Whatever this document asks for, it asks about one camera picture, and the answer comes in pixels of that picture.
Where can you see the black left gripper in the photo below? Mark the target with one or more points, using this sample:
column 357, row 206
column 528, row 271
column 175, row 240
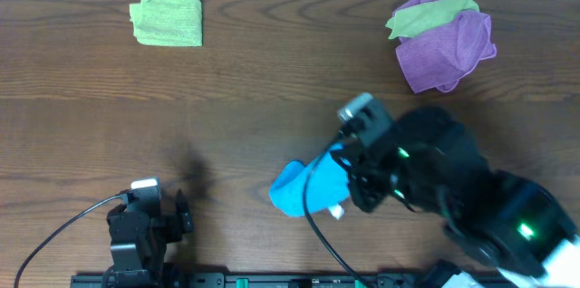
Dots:
column 169, row 223

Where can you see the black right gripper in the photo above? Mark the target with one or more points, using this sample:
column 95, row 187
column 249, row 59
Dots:
column 363, row 177

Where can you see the blue microfiber cloth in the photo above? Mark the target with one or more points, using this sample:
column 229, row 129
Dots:
column 327, row 188

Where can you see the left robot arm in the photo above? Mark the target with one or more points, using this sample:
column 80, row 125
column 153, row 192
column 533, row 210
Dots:
column 137, row 265

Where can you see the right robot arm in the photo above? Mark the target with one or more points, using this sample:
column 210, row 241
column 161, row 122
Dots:
column 430, row 162

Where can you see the purple microfiber cloth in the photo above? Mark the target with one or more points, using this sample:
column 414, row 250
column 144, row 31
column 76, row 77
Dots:
column 441, row 57

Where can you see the crumpled green cloth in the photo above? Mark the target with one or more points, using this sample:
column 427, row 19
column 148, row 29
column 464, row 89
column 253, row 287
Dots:
column 417, row 19

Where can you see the folded green cloth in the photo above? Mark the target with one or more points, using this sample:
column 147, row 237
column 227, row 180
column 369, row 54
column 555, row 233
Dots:
column 170, row 23

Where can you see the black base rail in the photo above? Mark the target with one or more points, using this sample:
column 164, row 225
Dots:
column 219, row 280

